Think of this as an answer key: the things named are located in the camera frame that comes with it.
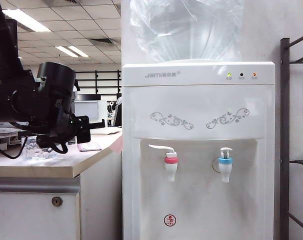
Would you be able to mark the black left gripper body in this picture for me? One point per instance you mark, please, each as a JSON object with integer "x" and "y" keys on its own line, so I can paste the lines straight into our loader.
{"x": 66, "y": 130}

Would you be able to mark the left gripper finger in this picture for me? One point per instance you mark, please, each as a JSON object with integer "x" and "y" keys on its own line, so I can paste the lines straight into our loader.
{"x": 26, "y": 134}
{"x": 96, "y": 124}

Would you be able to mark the clear plastic mug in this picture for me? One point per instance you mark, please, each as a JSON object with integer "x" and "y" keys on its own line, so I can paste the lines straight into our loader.
{"x": 39, "y": 152}

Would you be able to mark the blue-collared white tap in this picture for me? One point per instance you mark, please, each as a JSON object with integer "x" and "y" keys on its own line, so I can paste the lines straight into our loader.
{"x": 225, "y": 165}

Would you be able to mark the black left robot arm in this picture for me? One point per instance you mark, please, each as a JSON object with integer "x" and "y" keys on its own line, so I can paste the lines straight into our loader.
{"x": 6, "y": 87}

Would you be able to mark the white desk cabinet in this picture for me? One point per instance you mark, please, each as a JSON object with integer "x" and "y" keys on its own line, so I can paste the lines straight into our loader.
{"x": 41, "y": 190}

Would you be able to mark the white water dispenser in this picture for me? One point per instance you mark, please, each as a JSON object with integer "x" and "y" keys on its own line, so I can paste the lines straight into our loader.
{"x": 199, "y": 120}

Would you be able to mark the clear plastic-wrapped water jug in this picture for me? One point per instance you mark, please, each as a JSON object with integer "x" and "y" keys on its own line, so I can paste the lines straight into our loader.
{"x": 186, "y": 32}

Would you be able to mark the white background box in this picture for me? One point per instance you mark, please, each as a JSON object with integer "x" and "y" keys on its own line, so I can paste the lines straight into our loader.
{"x": 90, "y": 112}

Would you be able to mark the grey paper tray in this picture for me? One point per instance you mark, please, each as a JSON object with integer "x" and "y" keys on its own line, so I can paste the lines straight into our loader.
{"x": 4, "y": 140}

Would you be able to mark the pink booklet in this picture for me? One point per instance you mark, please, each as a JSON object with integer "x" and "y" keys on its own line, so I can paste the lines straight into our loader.
{"x": 89, "y": 146}

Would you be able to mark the black background shelf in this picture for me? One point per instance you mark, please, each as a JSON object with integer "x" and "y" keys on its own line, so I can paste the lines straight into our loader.
{"x": 101, "y": 80}

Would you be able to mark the round cabinet lock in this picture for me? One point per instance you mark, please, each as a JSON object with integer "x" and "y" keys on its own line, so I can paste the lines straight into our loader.
{"x": 57, "y": 201}

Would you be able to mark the twin-tube ceiling light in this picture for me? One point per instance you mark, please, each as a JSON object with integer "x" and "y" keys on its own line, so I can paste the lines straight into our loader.
{"x": 71, "y": 51}

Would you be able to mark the pink-collared white tap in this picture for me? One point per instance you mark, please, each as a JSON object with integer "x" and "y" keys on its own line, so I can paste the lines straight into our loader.
{"x": 170, "y": 162}

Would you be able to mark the ceiling air vent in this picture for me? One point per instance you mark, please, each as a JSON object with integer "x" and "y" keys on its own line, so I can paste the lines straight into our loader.
{"x": 101, "y": 41}

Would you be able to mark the wide ceiling light panel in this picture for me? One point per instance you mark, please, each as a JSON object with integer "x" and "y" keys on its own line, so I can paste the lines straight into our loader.
{"x": 26, "y": 20}

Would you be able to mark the grey metal rack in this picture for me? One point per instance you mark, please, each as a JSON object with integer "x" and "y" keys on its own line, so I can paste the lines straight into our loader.
{"x": 284, "y": 125}

